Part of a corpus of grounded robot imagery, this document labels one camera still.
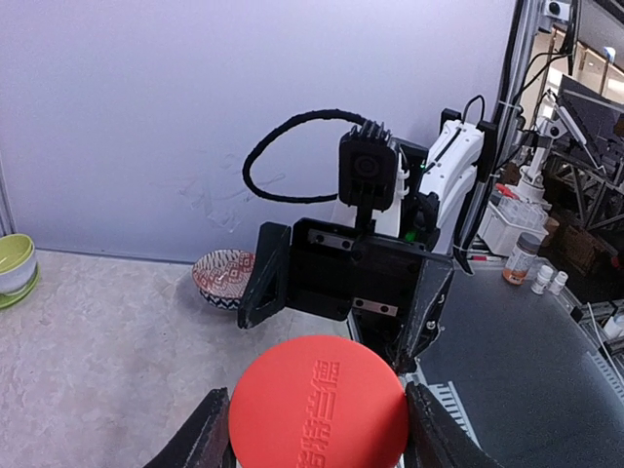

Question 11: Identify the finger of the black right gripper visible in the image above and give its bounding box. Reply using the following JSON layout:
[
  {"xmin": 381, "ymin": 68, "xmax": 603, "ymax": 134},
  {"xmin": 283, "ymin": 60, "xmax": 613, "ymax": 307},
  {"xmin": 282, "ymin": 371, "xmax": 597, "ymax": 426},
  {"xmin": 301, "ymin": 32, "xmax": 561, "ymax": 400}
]
[
  {"xmin": 237, "ymin": 222, "xmax": 292, "ymax": 330},
  {"xmin": 392, "ymin": 257, "xmax": 454, "ymax": 373}
]

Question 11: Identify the lime green bowl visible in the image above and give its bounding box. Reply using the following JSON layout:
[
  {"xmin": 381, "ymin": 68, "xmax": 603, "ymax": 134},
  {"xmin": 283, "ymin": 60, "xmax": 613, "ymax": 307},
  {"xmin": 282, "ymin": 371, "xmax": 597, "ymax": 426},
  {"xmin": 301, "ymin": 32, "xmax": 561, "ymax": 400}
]
[{"xmin": 1, "ymin": 234, "xmax": 35, "ymax": 274}]

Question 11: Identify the white plastic storage bin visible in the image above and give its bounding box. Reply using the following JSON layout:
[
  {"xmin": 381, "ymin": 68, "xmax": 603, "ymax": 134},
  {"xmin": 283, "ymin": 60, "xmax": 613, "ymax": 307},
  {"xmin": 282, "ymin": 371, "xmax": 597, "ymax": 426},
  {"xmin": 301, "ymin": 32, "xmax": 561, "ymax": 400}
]
[{"xmin": 478, "ymin": 196, "xmax": 548, "ymax": 256}]

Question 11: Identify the right aluminium frame post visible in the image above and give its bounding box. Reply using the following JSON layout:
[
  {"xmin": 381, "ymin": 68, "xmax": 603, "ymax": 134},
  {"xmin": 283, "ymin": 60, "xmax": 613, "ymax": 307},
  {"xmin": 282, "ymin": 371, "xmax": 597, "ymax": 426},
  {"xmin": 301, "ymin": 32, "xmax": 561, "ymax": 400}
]
[{"xmin": 450, "ymin": 0, "xmax": 581, "ymax": 274}]

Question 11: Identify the brown supplement bottle grey lid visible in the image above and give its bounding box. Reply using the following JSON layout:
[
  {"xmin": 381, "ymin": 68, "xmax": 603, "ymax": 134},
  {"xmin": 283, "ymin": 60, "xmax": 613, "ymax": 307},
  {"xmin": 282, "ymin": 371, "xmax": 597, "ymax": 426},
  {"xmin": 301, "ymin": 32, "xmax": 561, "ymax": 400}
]
[{"xmin": 502, "ymin": 232, "xmax": 541, "ymax": 286}]

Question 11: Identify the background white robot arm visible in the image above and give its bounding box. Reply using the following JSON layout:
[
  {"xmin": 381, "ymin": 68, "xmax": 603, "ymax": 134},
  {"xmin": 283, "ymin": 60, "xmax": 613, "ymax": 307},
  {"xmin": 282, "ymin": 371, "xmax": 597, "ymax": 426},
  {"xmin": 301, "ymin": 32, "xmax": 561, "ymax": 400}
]
[{"xmin": 515, "ymin": 91, "xmax": 587, "ymax": 212}]

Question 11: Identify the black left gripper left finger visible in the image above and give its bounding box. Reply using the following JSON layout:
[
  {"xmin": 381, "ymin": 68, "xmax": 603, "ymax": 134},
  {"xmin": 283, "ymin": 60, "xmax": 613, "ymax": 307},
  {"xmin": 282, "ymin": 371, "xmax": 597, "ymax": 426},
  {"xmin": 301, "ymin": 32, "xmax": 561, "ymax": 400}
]
[{"xmin": 144, "ymin": 387, "xmax": 230, "ymax": 468}]

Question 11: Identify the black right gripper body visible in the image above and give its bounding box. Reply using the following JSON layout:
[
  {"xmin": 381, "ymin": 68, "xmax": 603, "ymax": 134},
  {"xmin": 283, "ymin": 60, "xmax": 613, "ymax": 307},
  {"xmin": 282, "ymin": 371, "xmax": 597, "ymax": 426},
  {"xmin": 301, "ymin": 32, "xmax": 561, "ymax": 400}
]
[{"xmin": 286, "ymin": 218, "xmax": 438, "ymax": 361}]

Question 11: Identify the orange bottle lid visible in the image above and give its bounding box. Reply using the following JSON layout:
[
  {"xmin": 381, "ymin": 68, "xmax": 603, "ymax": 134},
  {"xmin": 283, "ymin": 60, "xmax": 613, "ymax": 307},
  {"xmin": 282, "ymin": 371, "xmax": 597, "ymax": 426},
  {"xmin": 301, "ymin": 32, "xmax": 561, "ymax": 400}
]
[{"xmin": 228, "ymin": 335, "xmax": 409, "ymax": 467}]

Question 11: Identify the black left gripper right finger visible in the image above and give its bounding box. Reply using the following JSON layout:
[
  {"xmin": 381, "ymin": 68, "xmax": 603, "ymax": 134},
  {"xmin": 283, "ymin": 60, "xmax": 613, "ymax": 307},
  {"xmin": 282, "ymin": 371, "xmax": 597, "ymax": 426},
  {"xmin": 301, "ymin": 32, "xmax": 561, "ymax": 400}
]
[{"xmin": 404, "ymin": 382, "xmax": 500, "ymax": 468}]

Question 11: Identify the green plate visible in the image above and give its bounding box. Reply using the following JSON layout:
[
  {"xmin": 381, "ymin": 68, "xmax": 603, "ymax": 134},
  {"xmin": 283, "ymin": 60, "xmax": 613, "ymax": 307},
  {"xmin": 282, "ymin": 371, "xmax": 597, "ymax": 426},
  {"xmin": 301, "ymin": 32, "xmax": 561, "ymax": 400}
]
[{"xmin": 0, "ymin": 270, "xmax": 40, "ymax": 310}]

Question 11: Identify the white bowl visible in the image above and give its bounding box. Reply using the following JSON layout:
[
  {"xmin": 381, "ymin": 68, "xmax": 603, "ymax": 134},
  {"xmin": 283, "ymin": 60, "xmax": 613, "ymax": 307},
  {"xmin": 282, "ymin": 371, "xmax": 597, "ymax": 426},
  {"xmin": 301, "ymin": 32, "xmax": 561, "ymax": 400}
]
[{"xmin": 0, "ymin": 251, "xmax": 37, "ymax": 295}]

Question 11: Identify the small white bottle background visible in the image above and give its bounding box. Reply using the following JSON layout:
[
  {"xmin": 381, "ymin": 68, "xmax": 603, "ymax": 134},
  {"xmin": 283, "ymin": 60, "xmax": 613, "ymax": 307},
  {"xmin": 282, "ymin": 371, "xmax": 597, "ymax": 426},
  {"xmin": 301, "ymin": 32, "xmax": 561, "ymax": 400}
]
[{"xmin": 530, "ymin": 264, "xmax": 554, "ymax": 295}]

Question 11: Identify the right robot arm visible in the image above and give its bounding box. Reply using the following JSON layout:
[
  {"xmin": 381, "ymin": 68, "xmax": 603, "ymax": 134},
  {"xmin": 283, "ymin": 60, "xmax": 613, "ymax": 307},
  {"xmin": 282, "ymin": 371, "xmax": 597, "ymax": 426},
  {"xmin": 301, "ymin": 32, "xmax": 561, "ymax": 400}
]
[{"xmin": 237, "ymin": 109, "xmax": 498, "ymax": 374}]

